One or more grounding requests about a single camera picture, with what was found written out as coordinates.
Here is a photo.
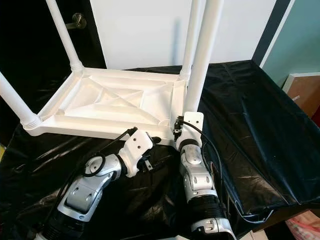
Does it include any white plastic table top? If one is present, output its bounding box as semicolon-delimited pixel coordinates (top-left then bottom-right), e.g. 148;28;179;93
25;66;188;146

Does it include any black plastic table cover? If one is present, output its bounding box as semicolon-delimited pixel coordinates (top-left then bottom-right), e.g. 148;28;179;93
0;60;320;240

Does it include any white plastic table leg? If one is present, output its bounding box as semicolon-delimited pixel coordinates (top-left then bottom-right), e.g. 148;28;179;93
0;75;42;130
182;0;225;113
45;0;85;73
180;0;203;81

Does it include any brown cardboard box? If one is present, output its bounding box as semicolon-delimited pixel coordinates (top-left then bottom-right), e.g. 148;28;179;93
282;72;320;118

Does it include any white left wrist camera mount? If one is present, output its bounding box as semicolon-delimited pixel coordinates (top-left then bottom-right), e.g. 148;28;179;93
122;129;155;178

